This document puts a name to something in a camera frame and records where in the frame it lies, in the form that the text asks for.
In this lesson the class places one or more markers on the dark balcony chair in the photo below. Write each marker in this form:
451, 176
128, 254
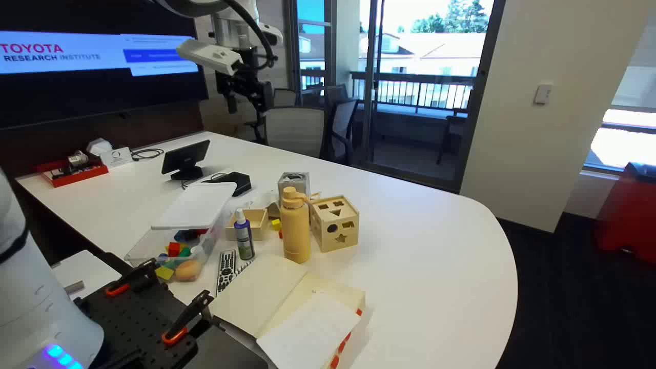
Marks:
454, 135

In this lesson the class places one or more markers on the large wall display screen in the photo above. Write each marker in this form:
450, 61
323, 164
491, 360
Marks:
83, 62

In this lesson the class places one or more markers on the orange toy ball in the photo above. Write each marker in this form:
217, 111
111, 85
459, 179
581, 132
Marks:
187, 270

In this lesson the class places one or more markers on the white bin lid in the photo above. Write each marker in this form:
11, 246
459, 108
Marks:
198, 203

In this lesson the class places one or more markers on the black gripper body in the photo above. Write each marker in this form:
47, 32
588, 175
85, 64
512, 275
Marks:
247, 69

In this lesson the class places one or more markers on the black tablet stand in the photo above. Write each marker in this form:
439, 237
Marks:
185, 158

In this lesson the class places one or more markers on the red cabinet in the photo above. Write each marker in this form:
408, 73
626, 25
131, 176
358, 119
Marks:
628, 216

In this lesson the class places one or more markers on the black office chair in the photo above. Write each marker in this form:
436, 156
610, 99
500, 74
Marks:
341, 123

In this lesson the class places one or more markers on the grey office chair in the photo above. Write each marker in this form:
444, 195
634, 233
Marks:
293, 125

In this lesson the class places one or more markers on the tan bottle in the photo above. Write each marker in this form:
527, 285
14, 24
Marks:
295, 229

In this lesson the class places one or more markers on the red tray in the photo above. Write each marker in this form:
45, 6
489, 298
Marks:
74, 173

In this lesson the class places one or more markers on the white light switch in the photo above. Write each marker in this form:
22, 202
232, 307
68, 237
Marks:
543, 92

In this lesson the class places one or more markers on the yellow green toy block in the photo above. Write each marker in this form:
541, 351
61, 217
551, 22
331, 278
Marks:
165, 273

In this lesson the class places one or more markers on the silver black remote controller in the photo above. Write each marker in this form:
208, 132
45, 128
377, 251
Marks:
228, 270

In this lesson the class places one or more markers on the balcony railing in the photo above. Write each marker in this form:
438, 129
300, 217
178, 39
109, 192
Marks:
410, 89

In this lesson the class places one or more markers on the clear plastic bin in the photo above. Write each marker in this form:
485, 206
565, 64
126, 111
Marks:
154, 249

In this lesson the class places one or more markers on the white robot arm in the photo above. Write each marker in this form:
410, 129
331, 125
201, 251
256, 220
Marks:
34, 308

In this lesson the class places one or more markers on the black flat pouch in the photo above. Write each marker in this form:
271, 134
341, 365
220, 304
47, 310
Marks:
235, 183

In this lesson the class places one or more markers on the small yellow block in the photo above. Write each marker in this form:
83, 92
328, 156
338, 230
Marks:
275, 224

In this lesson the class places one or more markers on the small wooden tray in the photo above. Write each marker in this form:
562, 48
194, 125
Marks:
258, 220

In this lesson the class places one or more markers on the red toy block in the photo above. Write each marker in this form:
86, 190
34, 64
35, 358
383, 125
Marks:
175, 249

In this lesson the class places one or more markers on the black mounting plate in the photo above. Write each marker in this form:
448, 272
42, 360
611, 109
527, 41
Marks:
141, 325

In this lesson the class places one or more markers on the small white box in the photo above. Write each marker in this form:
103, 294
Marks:
113, 154

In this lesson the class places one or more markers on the small green capped bottle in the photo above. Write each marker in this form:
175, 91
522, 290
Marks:
245, 241

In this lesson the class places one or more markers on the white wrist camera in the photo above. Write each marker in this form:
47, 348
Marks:
208, 55

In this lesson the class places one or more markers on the wooden shape sorter cube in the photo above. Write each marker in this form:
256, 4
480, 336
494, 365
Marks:
334, 222

